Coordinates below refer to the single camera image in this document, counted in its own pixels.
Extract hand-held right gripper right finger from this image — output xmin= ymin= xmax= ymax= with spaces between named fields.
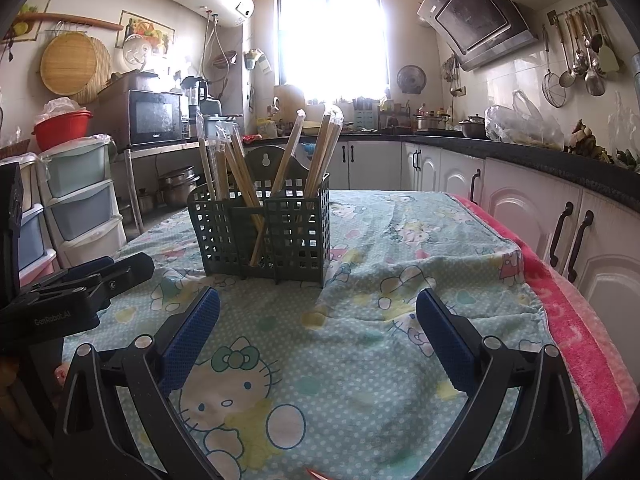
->
xmin=415 ymin=287 xmax=585 ymax=480

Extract small round wall fan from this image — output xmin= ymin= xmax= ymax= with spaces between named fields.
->
xmin=396 ymin=65 xmax=427 ymax=95

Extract teal knife holder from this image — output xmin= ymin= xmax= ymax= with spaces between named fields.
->
xmin=354 ymin=99 xmax=378 ymax=131

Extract black countertop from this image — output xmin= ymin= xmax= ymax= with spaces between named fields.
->
xmin=345 ymin=130 xmax=640 ymax=201

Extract white hanging lid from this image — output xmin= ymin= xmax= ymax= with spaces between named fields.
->
xmin=122 ymin=35 xmax=153 ymax=73

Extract teal grey plastic drawer unit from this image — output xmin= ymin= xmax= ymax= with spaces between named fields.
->
xmin=37 ymin=135 xmax=128 ymax=268

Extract hanging wire strainer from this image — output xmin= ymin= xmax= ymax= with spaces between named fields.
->
xmin=542 ymin=25 xmax=568 ymax=107

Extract wall utensil rail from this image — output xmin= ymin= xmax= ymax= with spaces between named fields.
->
xmin=546 ymin=0 xmax=606 ymax=26

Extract clear plastic bag with food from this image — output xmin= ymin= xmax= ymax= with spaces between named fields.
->
xmin=485 ymin=90 xmax=566 ymax=151

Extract teal wall organizer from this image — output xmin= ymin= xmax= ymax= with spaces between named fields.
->
xmin=243 ymin=49 xmax=273 ymax=73

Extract black range hood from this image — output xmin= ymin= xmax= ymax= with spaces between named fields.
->
xmin=417 ymin=0 xmax=538 ymax=72

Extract lemon picture tile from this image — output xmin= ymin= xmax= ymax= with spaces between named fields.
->
xmin=10 ymin=0 xmax=53 ymax=43

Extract fruit picture tile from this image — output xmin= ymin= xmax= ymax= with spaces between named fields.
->
xmin=117 ymin=10 xmax=176 ymax=56

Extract hanging steel spoon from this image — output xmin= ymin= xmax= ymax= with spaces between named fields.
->
xmin=580 ymin=10 xmax=607 ymax=97
xmin=570 ymin=12 xmax=590 ymax=76

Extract hanging pale green spatula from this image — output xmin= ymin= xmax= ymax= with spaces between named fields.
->
xmin=597 ymin=7 xmax=621 ymax=73

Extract green plastic utensil basket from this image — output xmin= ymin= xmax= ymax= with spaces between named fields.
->
xmin=187 ymin=144 xmax=332 ymax=288

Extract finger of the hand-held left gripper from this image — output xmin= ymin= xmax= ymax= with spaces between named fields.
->
xmin=75 ymin=252 xmax=155 ymax=312
xmin=31 ymin=255 xmax=117 ymax=295

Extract red plastic bucket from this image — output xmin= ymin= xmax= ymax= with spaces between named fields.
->
xmin=31 ymin=109 xmax=93 ymax=152

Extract pastel plastic drawer unit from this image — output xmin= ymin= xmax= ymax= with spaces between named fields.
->
xmin=0 ymin=152 xmax=60 ymax=286

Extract metal shelf rack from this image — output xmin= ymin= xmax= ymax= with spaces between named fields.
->
xmin=117 ymin=140 xmax=211 ymax=233

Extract pale wooden cutting board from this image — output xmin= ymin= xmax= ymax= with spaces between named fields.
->
xmin=273 ymin=85 xmax=307 ymax=118

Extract hanging spoons by hood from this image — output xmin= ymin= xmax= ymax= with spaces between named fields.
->
xmin=441 ymin=55 xmax=466 ymax=97

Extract white lower kitchen cabinets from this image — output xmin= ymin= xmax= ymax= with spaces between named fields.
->
xmin=330 ymin=140 xmax=640 ymax=321

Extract ginger root pile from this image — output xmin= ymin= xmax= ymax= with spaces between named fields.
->
xmin=565 ymin=120 xmax=613 ymax=163

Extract pink fleece blanket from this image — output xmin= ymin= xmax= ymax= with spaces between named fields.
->
xmin=445 ymin=192 xmax=640 ymax=466

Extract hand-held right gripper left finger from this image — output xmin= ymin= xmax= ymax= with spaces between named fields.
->
xmin=51 ymin=285 xmax=223 ymax=480

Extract kitchen window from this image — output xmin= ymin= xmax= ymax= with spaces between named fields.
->
xmin=275 ymin=0 xmax=390 ymax=103

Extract stacked steel pots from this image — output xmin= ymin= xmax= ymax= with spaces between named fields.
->
xmin=157 ymin=166 xmax=201 ymax=208

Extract wooden rolling pin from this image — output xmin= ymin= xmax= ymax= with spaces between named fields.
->
xmin=2 ymin=12 xmax=124 ymax=41

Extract round bamboo board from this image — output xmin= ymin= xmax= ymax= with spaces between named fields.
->
xmin=40 ymin=31 xmax=97 ymax=96

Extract hanging steel ladle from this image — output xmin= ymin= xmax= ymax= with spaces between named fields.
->
xmin=557 ymin=17 xmax=578 ymax=88

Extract cartoon cat printed blanket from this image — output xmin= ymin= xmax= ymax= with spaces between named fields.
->
xmin=62 ymin=189 xmax=606 ymax=480

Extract round woven mat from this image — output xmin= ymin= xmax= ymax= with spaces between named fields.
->
xmin=75 ymin=35 xmax=113 ymax=106

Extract black microwave oven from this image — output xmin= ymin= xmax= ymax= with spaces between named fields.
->
xmin=128 ymin=89 xmax=191 ymax=147

